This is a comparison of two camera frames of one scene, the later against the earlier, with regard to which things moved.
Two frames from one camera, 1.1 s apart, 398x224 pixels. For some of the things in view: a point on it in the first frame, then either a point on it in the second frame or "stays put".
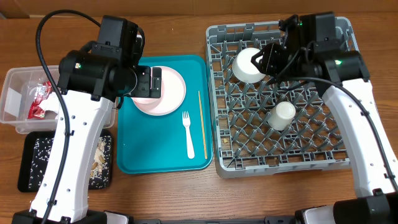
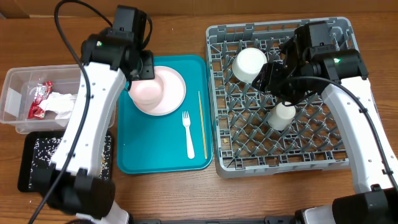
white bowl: x=242 y=68 stays put
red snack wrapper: x=43 y=91 stays put
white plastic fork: x=186 y=122 stays put
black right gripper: x=271 y=66 → x=274 y=77
